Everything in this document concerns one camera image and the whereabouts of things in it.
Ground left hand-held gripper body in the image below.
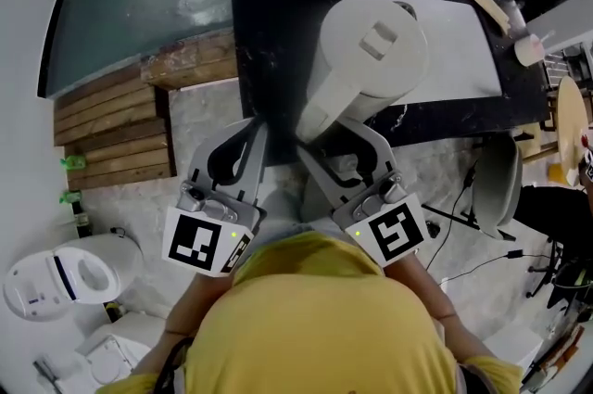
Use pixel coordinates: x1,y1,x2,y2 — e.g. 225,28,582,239
160,180,267,278

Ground person's left forearm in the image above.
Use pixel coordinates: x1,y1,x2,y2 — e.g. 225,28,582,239
131,270,238,378

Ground round wooden table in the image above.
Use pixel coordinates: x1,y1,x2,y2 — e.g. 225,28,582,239
555,75,590,188

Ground white ceramic sink basin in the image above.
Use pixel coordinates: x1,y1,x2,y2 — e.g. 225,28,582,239
342,0,505,107

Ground beige cup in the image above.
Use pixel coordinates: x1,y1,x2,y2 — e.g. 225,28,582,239
512,29,557,69

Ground wooden stool frame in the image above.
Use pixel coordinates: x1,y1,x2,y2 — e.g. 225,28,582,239
522,121,561,165

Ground person's right forearm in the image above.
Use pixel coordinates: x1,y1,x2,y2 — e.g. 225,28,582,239
383,259,496,366

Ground white ceramic tank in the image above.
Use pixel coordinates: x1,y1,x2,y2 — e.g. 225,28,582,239
73,311,169,389

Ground white panel with holes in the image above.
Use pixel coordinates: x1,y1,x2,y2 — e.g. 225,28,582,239
480,319,547,385

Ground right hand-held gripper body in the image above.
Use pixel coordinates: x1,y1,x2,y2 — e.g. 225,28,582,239
330,175,430,269

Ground black chair wheel base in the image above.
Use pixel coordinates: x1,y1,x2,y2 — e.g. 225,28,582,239
524,237,593,315

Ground person's yellow shirt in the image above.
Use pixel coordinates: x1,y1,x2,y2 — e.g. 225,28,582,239
95,230,525,394

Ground white electric kettle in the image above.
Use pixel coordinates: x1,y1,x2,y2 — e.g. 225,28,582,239
295,0,430,148

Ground black shoulder strap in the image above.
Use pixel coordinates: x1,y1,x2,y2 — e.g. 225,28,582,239
154,335,196,394

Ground person's grey trousers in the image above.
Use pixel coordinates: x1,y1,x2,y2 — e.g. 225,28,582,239
258,159,345,241

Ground wooden plank platform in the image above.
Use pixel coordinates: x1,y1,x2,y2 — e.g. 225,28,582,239
52,66,178,193

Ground dark glass bottle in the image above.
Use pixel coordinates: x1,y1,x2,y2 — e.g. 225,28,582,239
72,200,93,239

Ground light wooden strip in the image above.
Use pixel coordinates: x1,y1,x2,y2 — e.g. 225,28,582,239
455,0,511,34

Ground white smart toilet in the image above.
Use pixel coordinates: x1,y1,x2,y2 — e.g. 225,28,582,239
1,233,145,324

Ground grey plastic chair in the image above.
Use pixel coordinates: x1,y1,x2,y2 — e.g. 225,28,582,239
471,133,524,242

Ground black cable with adapter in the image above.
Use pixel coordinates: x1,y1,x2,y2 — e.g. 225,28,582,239
438,248,565,287

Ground rough wooden beam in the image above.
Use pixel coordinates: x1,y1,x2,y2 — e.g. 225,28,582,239
139,32,240,90

